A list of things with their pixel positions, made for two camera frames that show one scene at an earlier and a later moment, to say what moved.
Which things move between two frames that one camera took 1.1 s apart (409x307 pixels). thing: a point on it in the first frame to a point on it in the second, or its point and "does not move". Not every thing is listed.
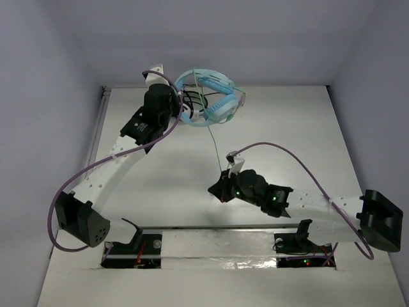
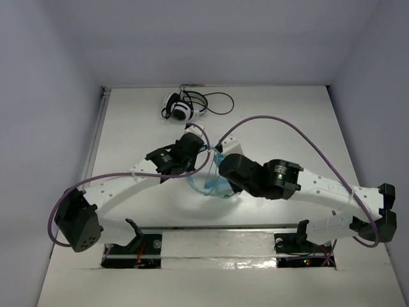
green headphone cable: [208, 119] to [227, 197]
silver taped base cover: [218, 250] does not move
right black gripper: [220, 189] to [236, 187]
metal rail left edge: [104, 100] does not move
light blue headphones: [216, 82] to [212, 182]
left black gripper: [174, 100] to [194, 141]
